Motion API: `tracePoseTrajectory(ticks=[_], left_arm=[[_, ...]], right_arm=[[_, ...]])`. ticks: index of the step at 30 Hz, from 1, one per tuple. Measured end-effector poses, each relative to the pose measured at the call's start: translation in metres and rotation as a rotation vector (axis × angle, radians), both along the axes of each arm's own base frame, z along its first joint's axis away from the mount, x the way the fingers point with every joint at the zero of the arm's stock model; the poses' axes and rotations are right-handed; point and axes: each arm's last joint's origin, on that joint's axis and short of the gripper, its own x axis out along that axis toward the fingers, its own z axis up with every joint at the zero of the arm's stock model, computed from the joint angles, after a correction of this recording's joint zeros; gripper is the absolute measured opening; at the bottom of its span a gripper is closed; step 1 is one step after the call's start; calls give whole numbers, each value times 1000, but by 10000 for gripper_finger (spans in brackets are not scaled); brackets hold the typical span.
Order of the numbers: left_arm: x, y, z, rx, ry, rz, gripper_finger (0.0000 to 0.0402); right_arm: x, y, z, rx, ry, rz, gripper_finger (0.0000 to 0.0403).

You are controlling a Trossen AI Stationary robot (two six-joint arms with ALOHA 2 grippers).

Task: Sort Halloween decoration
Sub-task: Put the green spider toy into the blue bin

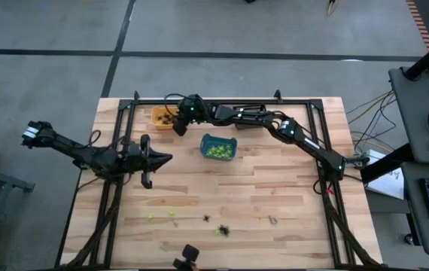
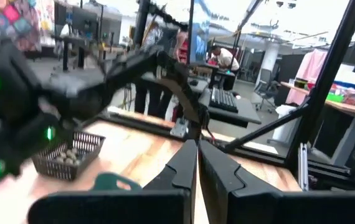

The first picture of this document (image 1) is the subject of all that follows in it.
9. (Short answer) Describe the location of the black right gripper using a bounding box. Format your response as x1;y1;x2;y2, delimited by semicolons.
172;93;211;137

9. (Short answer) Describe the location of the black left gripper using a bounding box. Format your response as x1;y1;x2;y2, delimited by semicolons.
122;133;173;190

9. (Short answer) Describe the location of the teal plastic bin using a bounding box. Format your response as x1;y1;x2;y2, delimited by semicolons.
199;133;238;162

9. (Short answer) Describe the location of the orange plastic bin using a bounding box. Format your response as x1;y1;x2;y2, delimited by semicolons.
150;106;180;131

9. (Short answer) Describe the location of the black mesh plastic basket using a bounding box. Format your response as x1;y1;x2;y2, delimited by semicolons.
235;104;268;131

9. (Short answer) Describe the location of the white printed sheet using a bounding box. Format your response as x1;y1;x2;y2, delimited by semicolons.
364;149;406;200

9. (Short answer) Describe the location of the grey desk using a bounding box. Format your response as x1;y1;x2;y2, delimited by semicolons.
388;66;429;165
400;161;429;257

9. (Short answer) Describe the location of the black handheld camera rig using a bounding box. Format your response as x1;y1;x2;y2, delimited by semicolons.
172;243;200;271

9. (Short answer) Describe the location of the black aluminium table frame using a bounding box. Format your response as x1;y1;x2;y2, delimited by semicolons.
54;90;383;270

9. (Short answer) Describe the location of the black cable bundle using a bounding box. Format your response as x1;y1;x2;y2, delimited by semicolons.
349;90;398;161

